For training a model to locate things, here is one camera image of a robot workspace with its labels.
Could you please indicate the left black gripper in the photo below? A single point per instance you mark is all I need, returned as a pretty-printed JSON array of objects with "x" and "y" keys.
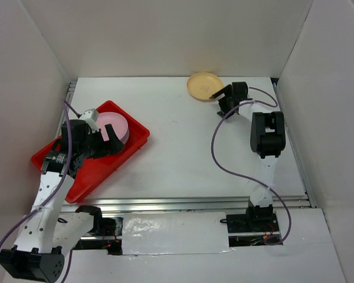
[{"x": 112, "y": 145}]

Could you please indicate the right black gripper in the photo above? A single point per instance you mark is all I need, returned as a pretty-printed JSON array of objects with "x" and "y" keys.
[{"x": 228, "y": 91}]

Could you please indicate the pink plate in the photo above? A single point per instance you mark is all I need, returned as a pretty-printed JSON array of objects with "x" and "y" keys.
[{"x": 117, "y": 120}]

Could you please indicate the orange plate back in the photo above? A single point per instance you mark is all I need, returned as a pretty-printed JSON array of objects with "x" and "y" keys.
[{"x": 202, "y": 86}]

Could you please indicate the lilac plate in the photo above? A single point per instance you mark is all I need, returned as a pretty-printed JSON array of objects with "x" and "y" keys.
[{"x": 125, "y": 138}]

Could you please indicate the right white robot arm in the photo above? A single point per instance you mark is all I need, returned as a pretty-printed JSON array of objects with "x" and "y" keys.
[{"x": 267, "y": 140}]

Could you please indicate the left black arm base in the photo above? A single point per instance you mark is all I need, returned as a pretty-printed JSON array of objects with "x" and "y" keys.
[{"x": 106, "y": 225}]

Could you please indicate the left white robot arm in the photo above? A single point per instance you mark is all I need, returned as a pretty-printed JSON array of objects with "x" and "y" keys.
[{"x": 38, "y": 254}]

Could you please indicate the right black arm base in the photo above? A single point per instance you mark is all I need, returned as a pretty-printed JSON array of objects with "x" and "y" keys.
[{"x": 250, "y": 224}]

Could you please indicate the red plastic bin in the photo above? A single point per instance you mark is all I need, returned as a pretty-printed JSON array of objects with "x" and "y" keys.
[{"x": 95, "y": 171}]

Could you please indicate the white taped cover panel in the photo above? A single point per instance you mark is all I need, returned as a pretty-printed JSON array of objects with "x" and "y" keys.
[{"x": 174, "y": 233}]

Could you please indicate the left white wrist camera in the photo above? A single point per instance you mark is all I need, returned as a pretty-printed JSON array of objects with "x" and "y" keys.
[{"x": 90, "y": 117}]

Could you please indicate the aluminium front rail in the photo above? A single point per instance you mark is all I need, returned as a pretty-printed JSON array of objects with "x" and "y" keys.
[{"x": 145, "y": 205}]

